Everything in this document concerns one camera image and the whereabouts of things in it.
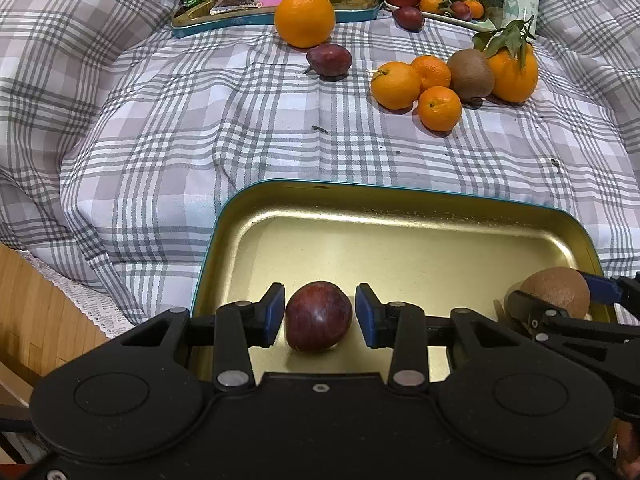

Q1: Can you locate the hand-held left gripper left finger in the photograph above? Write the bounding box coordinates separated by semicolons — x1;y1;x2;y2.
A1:
120;282;287;393

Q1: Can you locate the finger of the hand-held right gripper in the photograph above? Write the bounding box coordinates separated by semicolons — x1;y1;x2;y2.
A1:
504;287;640;423
580;270;640;323

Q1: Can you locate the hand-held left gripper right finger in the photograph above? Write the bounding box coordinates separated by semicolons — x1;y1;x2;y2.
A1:
355;283;526;395

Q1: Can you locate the brown kiwi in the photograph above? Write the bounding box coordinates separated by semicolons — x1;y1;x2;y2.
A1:
446;49;495;102
520;267;591;320

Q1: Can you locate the gold tin tray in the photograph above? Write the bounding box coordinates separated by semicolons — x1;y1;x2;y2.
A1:
190;179;618;386

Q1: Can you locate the large orange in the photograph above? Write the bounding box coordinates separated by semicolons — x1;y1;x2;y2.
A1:
274;0;336;49

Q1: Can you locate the white lace cloth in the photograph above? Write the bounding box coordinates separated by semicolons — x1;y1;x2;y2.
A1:
15;247;136;343

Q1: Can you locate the grey plaid blanket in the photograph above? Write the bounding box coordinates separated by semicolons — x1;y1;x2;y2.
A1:
0;0;640;341

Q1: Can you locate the orange with green leaves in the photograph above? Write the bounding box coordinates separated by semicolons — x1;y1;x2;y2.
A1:
472;19;539;104

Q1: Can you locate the mandarin with stem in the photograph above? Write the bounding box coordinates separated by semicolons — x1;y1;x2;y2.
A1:
370;61;422;111

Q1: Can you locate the light green plate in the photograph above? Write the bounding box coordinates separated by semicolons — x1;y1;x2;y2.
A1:
382;0;498;32

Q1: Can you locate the teal tin tray with snacks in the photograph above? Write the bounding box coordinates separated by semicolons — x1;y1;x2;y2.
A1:
170;0;379;39

